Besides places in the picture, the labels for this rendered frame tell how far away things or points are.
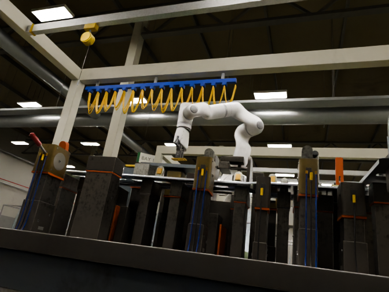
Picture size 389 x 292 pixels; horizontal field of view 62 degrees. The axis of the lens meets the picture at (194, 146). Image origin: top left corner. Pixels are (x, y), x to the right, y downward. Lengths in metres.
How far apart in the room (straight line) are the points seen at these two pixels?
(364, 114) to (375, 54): 9.05
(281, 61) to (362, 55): 0.97
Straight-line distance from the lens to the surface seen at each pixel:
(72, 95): 5.64
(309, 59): 4.58
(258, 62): 4.62
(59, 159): 1.43
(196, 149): 8.08
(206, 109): 1.85
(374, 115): 13.67
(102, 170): 1.29
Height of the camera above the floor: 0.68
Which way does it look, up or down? 20 degrees up
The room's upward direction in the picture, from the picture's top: 8 degrees clockwise
